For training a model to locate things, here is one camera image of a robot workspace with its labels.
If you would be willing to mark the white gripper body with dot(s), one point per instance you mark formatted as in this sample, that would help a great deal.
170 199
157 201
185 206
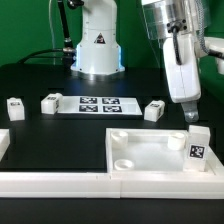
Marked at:
183 80

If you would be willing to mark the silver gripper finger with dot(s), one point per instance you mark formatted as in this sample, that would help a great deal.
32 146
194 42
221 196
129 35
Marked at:
190 111

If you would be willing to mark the white square table top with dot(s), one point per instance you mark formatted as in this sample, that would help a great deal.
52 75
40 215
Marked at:
151 150

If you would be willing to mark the white front fence bar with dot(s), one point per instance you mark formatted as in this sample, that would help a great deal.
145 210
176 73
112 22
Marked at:
72 185

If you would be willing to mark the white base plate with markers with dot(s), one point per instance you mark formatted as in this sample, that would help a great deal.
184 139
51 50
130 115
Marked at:
99 105

